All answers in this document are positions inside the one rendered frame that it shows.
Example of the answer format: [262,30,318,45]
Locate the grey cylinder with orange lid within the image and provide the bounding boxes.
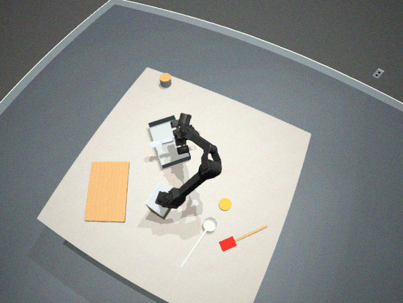
[159,73,171,88]

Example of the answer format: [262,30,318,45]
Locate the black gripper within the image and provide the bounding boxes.
[170,119,189,155]

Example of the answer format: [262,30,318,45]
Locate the red spatula with wooden handle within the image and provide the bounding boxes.
[220,225,268,251]

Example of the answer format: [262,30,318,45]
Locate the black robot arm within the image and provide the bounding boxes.
[155,113,222,209]

